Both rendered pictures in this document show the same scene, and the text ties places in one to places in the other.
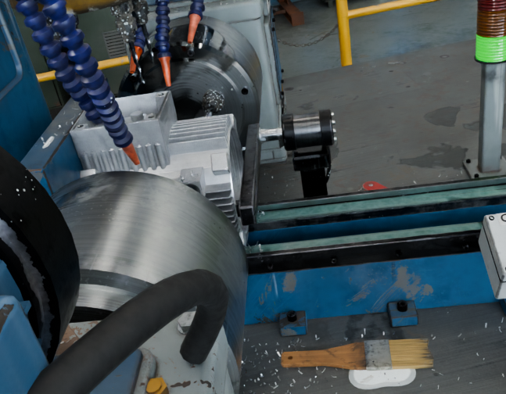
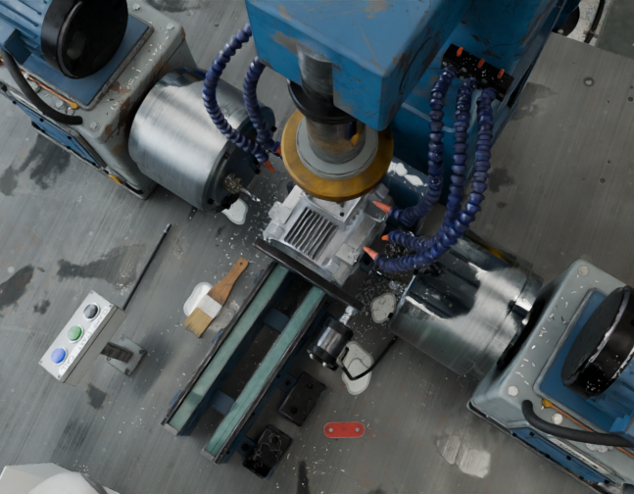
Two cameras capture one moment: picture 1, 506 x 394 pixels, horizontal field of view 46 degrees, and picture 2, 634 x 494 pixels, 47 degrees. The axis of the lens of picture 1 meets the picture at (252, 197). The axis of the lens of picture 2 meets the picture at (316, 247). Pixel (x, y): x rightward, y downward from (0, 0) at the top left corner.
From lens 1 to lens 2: 1.43 m
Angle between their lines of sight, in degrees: 68
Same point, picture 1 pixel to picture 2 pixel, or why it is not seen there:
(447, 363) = (179, 334)
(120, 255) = (158, 122)
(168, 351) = (88, 116)
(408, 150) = not seen: outside the picture
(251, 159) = (308, 274)
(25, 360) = (2, 47)
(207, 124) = (306, 236)
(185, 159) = (296, 215)
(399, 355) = (200, 315)
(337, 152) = (444, 458)
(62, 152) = not seen: hidden behind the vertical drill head
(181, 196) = (198, 169)
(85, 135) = not seen: hidden behind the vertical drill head
